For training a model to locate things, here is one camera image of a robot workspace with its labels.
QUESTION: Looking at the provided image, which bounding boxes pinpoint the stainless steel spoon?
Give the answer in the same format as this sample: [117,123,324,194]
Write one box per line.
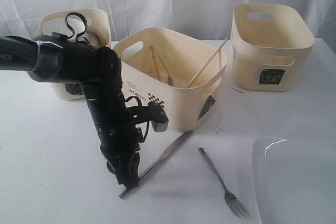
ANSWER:
[154,51,173,87]

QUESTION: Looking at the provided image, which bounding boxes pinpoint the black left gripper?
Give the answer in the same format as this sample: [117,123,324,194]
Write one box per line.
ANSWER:
[82,83,140,188]

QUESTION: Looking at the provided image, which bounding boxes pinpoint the cream bin with triangle mark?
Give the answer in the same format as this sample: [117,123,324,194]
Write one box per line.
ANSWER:
[112,27,228,132]

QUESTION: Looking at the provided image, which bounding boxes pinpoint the cream bin with square mark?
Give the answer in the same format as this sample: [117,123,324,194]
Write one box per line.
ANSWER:
[230,4,316,91]

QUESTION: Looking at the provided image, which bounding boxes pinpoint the wooden chopstick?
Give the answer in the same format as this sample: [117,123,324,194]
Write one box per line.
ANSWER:
[150,46,161,81]
[187,37,228,88]

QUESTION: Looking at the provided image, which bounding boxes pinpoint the white square plate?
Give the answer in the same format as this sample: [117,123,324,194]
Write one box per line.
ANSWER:
[252,137,335,223]

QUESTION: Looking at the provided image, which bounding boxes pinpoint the stainless steel fork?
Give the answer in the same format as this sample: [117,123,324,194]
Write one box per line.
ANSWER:
[198,147,249,218]

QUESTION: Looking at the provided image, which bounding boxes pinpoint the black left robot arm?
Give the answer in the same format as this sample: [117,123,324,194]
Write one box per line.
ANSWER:
[1,33,143,188]

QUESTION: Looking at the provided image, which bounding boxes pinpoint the cream bin with circle mark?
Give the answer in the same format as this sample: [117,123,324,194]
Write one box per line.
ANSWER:
[36,8,111,100]

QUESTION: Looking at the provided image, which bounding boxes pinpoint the black camera cable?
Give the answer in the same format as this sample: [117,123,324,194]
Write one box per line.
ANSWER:
[64,12,91,45]

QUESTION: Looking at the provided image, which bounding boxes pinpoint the white plastic bowl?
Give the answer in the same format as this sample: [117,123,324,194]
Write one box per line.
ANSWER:
[42,18,85,42]

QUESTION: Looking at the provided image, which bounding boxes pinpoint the stainless steel table knife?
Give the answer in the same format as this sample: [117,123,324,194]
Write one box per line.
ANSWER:
[119,130,193,199]

